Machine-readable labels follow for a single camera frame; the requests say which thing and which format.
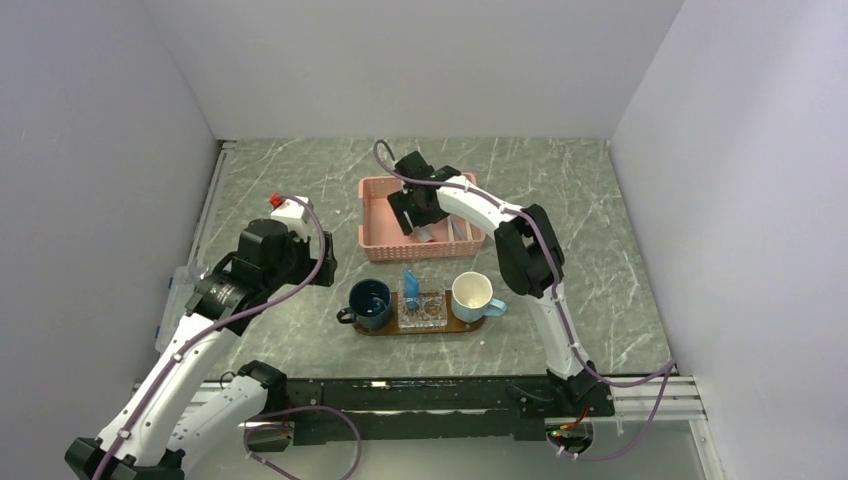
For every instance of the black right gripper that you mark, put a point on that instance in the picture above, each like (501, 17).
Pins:
(400, 204)

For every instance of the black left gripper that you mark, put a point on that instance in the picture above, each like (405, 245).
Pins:
(308, 264)

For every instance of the silver toothpaste tube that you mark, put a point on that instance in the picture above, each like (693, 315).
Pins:
(422, 235)

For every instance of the dark navy mug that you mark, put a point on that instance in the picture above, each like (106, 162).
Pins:
(369, 305)

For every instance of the blue toothpaste tube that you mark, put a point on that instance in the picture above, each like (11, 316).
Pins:
(411, 290)

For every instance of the white and light-blue mug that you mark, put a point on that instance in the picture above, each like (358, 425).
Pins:
(472, 298)

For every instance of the clear textured glass dish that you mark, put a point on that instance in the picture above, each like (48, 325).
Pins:
(431, 313)

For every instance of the oval wooden tray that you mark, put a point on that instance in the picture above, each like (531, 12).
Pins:
(452, 323)

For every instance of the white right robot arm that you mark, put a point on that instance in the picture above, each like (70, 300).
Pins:
(529, 256)

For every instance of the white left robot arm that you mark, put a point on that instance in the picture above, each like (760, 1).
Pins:
(154, 436)

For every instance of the pink perforated plastic basket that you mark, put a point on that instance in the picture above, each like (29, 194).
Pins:
(380, 236)

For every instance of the clear plastic screw box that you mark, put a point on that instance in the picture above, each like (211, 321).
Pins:
(181, 287)

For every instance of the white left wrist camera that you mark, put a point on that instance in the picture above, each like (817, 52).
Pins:
(293, 214)

